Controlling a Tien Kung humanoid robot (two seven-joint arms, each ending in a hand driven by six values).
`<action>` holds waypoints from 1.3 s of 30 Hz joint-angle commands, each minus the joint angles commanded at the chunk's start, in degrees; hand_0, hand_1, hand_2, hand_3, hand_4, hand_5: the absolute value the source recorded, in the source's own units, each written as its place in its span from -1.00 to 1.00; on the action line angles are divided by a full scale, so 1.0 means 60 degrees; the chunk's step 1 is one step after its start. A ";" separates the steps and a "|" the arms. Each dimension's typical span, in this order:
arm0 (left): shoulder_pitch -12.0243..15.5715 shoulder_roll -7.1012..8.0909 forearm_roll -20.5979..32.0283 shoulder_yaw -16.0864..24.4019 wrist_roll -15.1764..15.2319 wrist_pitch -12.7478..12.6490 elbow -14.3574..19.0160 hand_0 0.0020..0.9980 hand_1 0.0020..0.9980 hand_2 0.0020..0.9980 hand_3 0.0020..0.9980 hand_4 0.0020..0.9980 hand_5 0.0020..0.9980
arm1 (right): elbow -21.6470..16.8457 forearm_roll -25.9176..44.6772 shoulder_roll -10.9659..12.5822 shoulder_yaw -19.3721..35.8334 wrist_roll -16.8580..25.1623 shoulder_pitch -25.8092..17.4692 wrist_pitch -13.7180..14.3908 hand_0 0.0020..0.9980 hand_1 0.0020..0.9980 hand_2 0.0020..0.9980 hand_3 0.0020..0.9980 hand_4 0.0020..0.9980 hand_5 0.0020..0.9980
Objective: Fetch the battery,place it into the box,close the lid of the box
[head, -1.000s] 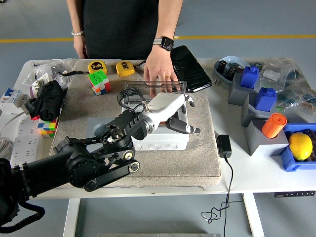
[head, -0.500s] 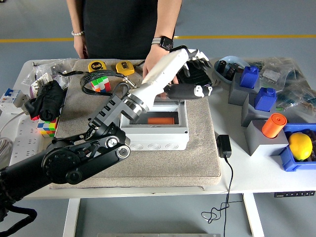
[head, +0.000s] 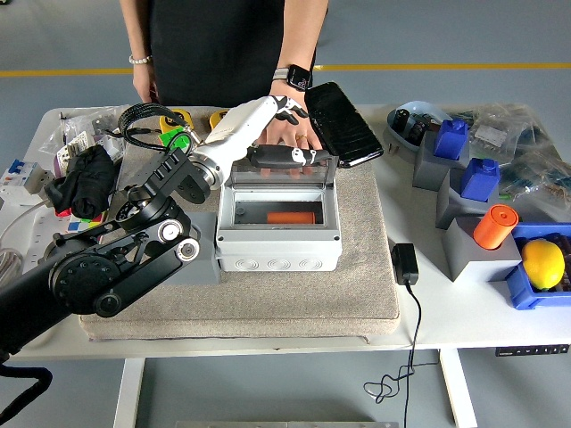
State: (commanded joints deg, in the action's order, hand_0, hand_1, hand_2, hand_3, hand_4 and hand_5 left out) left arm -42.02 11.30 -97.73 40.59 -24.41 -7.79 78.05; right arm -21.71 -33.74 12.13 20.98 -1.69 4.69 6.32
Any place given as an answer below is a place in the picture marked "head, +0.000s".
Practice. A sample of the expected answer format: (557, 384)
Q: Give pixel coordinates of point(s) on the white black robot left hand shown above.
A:
(241, 125)

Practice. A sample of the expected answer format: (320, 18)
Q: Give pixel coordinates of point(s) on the person's right hand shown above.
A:
(143, 84)

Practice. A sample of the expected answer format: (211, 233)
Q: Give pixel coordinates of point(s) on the person's left hand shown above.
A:
(285, 136)

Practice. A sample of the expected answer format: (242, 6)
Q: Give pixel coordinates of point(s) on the clear hinged box lid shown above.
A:
(250, 177)

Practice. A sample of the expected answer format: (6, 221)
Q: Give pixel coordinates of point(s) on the orange cylinder battery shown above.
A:
(290, 218)
(494, 227)

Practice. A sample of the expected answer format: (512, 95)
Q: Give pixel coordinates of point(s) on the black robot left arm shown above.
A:
(89, 267)

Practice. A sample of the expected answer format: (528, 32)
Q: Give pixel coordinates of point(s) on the person's right forearm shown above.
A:
(136, 27)

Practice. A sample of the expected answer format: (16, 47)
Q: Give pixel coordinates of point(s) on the person's left forearm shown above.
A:
(299, 31)

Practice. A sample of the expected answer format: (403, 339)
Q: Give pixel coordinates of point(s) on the grey electrical box base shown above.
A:
(276, 252)

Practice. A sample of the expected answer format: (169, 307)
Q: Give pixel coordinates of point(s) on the grey block battery holder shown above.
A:
(205, 263)
(473, 263)

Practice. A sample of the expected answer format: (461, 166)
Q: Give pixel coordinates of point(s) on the yellow tape measure black clip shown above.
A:
(217, 121)

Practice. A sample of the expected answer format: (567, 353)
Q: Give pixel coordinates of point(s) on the yellow tape measure black dial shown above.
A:
(176, 117)

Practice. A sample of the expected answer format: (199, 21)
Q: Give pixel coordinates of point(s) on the black smart watch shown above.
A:
(296, 78)

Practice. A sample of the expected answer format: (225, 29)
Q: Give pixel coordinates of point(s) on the rubik's cube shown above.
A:
(82, 224)
(171, 137)

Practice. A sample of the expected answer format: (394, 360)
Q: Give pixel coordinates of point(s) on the clear bags of small parts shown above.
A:
(85, 129)

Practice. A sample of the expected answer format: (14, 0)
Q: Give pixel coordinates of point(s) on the person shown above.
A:
(214, 44)

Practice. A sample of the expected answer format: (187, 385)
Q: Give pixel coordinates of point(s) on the black cloth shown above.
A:
(91, 178)

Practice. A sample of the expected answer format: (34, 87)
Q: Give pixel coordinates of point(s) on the light blue bowl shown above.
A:
(401, 129)

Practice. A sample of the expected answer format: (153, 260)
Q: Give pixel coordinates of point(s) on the white blue circuit breaker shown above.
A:
(20, 178)

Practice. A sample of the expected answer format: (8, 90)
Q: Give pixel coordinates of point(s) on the blue plastic block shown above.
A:
(479, 180)
(451, 139)

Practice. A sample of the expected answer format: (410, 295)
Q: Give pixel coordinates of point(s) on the grey-brown mat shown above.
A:
(267, 303)

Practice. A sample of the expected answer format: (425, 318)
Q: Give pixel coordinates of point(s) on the black power adapter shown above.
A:
(405, 263)

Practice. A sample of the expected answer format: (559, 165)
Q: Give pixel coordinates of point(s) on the white power strip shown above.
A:
(31, 232)

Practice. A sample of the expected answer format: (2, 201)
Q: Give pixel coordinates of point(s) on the clear bags of components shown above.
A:
(531, 147)

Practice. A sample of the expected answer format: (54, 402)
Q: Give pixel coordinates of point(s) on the blue plastic bin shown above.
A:
(524, 290)

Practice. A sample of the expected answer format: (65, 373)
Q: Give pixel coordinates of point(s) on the yellow lemon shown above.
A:
(543, 265)

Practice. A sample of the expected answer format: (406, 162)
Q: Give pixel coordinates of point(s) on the white table leg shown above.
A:
(457, 388)
(128, 392)

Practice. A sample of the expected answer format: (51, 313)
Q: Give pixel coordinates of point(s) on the black desk control panel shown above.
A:
(531, 351)

